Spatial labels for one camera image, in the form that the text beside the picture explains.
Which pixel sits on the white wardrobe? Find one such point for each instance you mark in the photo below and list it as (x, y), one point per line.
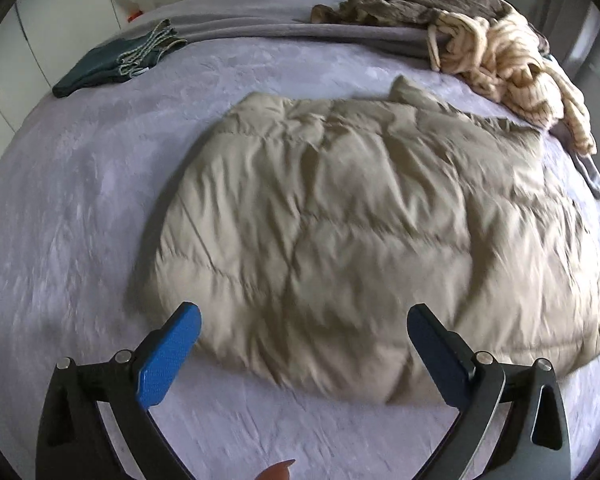
(30, 45)

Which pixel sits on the dark teal folded garment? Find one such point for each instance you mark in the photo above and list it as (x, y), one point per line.
(95, 67)

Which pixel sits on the person's left hand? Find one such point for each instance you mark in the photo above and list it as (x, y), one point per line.
(277, 471)

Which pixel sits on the bed with purple bedspread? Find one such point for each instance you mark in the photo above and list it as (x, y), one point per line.
(80, 210)

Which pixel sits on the cream striped garment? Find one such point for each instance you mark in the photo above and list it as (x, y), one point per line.
(505, 60)

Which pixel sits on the beige puffer jacket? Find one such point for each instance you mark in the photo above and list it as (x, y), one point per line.
(330, 210)

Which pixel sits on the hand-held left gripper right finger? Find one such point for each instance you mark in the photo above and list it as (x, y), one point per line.
(437, 355)

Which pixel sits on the small orange object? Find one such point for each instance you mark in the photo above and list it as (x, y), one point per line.
(135, 15)

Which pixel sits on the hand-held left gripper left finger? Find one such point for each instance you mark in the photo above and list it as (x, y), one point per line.
(167, 355)

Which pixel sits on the brown fuzzy garment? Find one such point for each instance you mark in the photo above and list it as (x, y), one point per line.
(405, 7)

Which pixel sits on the lavender grey garment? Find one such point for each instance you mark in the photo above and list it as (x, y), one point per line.
(587, 170)

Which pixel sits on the grey blanket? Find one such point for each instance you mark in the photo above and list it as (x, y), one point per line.
(255, 20)

